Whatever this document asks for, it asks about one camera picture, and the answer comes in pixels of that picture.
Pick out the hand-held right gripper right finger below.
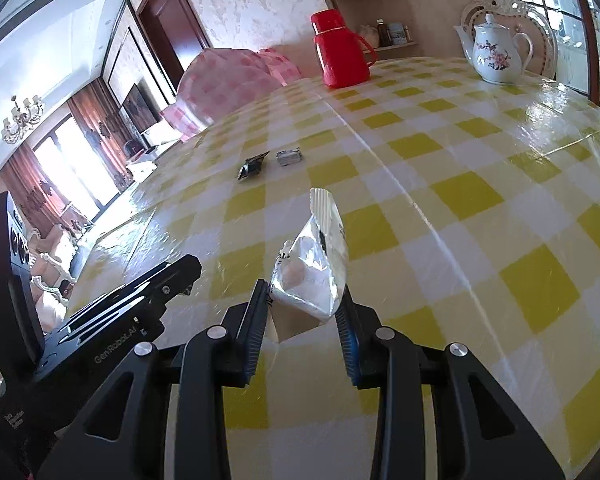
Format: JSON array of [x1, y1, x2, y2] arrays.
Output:
[[335, 285, 566, 480]]

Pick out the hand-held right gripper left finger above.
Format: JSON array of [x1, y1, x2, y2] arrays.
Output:
[[36, 279, 272, 480]]

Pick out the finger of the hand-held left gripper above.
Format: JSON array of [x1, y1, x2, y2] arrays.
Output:
[[67, 254, 203, 334]]

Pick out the white snack packet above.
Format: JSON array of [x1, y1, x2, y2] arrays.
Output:
[[269, 187, 352, 323]]

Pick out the cream ornate sofa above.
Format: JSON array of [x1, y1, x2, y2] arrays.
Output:
[[27, 222, 83, 321]]

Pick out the black wrapped candy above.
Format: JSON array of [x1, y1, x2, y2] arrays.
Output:
[[237, 151, 272, 181]]

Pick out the brown patterned curtain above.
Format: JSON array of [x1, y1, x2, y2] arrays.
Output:
[[67, 77, 133, 191], [0, 140, 63, 221]]

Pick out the black television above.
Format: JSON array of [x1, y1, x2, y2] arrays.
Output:
[[121, 81, 162, 133]]

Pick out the pink checked cloth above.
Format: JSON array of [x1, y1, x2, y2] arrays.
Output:
[[159, 47, 303, 143]]

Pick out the crystal chandelier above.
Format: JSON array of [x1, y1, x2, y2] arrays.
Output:
[[1, 94, 46, 146]]

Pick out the dark wooden door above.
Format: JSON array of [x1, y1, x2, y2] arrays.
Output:
[[136, 0, 212, 81]]

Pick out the red thermos jug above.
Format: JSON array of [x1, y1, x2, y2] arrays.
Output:
[[310, 10, 379, 89]]

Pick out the wooden corner shelf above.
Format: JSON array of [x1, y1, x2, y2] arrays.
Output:
[[375, 40, 421, 53]]

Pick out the white floral teapot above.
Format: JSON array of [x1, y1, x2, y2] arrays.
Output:
[[453, 12, 534, 85]]

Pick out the white ornate chair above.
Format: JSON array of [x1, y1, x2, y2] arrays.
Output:
[[459, 0, 559, 81]]

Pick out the dark framed wall panel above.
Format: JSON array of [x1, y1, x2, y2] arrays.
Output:
[[102, 0, 181, 111]]

